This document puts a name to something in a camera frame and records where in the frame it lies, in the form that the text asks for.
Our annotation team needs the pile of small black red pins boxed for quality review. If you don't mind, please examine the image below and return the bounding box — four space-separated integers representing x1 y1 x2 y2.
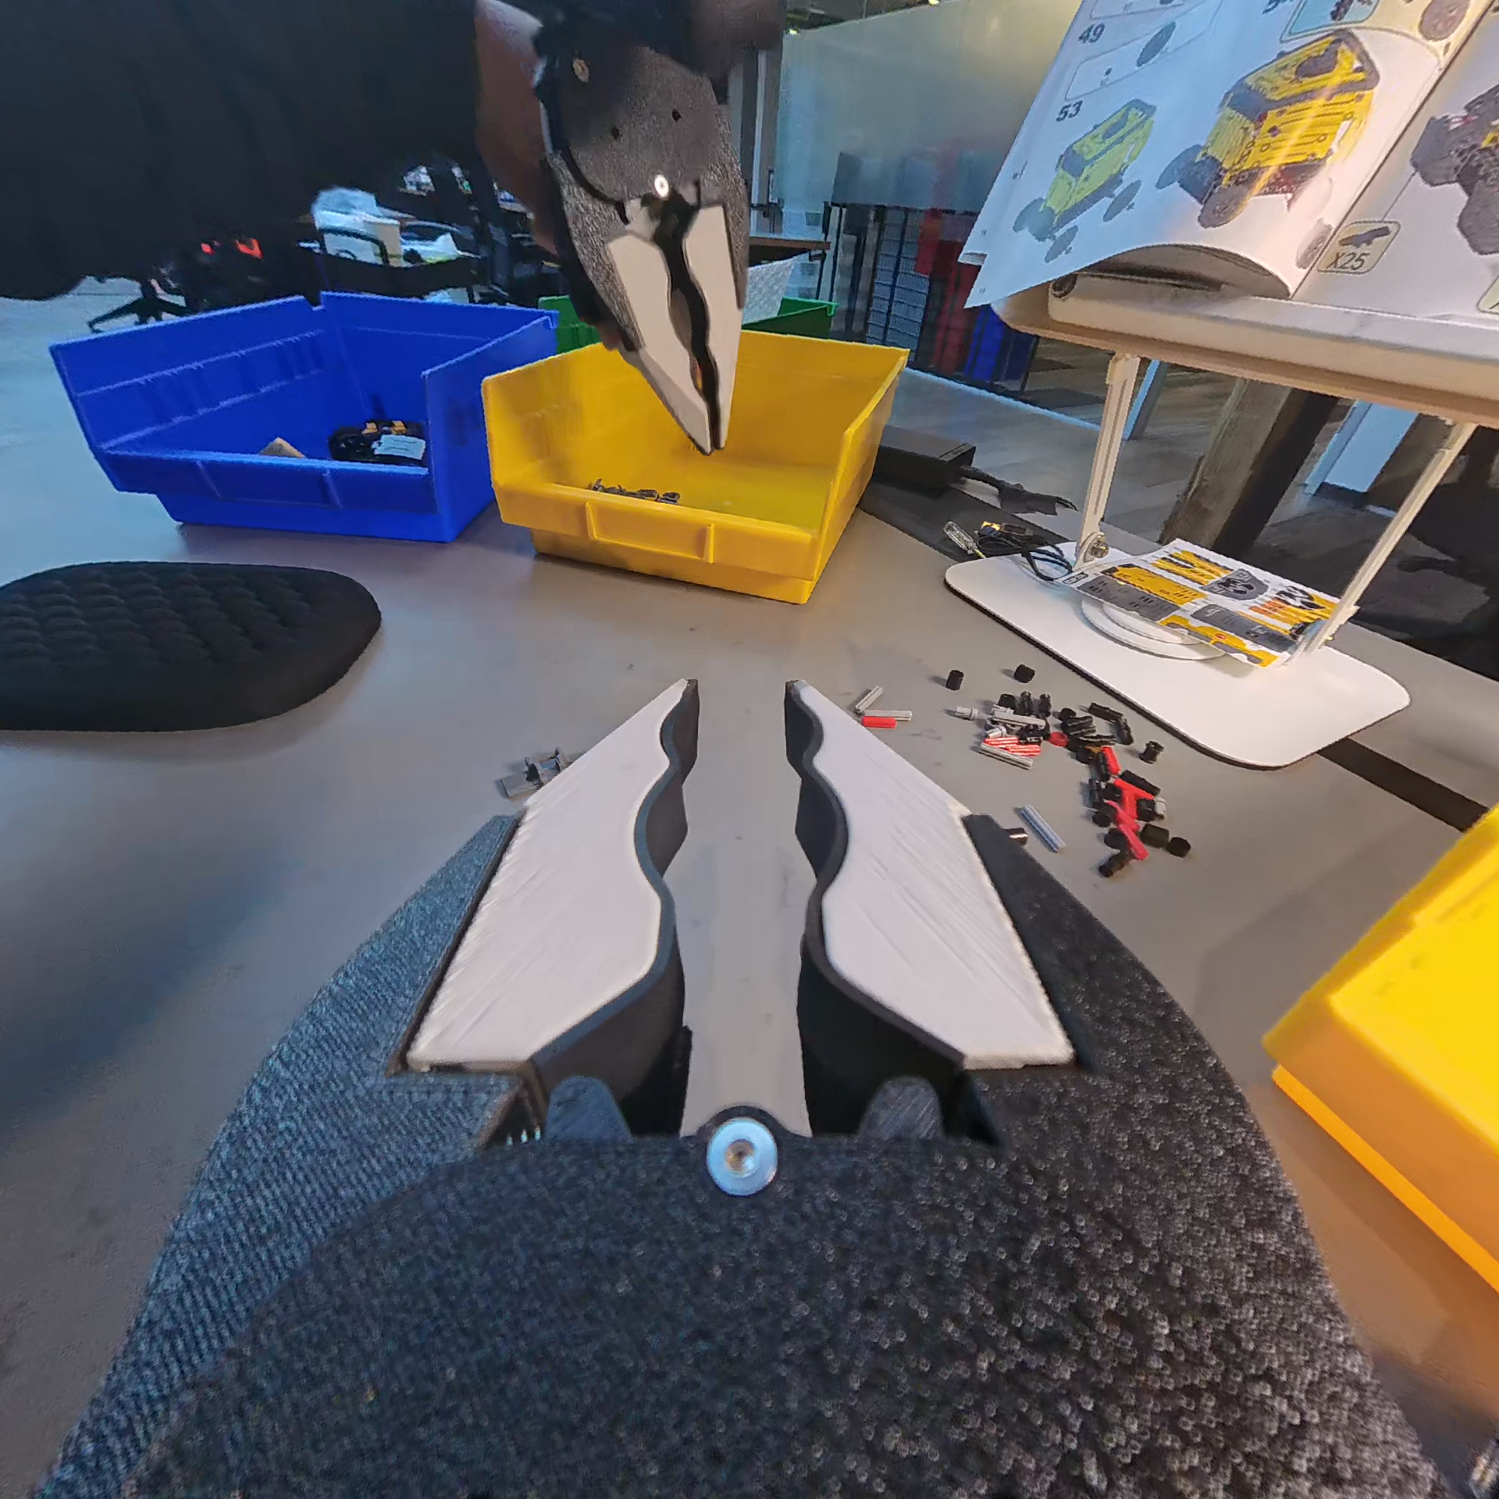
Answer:
854 665 1191 881

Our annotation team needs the black power adapter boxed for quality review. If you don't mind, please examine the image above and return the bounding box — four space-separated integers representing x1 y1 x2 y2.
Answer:
878 427 977 494

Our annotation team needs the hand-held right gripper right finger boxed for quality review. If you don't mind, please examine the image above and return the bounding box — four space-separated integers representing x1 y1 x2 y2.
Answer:
783 681 1077 1071

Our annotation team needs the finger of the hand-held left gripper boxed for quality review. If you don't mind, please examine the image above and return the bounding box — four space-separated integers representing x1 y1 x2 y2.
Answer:
618 225 711 452
676 199 750 456

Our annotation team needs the green plastic bin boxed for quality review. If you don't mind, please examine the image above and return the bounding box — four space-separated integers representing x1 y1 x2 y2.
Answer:
539 296 840 354

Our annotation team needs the instruction booklet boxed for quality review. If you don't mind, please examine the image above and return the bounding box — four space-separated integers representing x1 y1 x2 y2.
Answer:
959 0 1499 320

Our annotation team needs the grey desk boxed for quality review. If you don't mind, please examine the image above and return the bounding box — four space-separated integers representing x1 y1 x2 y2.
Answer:
0 294 1499 1499

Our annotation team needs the black adapter cable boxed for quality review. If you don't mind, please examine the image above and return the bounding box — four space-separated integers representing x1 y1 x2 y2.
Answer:
959 463 1079 517

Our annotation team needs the black usb cable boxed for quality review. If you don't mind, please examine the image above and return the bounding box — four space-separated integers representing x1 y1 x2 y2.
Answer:
945 521 1080 582

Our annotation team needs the sticker sheet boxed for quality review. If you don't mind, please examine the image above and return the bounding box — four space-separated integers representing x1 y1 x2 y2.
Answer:
1072 542 1339 670

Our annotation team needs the person's left hand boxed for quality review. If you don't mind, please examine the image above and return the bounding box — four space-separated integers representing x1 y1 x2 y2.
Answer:
474 0 564 253

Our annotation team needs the blue plastic bin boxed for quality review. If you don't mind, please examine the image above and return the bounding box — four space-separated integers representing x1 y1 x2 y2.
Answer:
49 294 558 543

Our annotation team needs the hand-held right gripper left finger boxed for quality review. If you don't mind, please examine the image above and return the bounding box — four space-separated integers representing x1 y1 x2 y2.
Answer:
404 681 701 1074

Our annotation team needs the black yellow toy part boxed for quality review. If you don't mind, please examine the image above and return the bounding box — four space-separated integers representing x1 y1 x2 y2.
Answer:
330 420 430 468

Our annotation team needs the person's left forearm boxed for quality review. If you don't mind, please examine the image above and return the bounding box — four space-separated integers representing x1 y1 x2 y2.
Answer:
0 0 493 301

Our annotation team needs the white book stand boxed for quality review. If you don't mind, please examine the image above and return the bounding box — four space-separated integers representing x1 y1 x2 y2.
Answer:
945 264 1499 770

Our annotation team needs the storage shelving with bins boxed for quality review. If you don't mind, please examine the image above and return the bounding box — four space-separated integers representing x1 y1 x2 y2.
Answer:
818 199 1056 389

